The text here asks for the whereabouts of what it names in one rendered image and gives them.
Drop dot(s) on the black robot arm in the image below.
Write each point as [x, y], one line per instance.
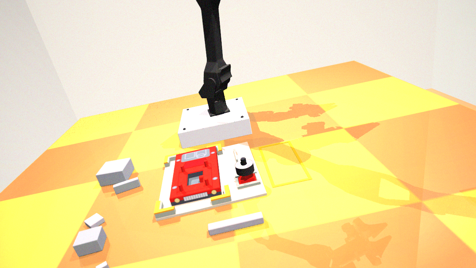
[217, 73]

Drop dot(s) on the black wheel with grey hub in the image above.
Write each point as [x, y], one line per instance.
[246, 169]

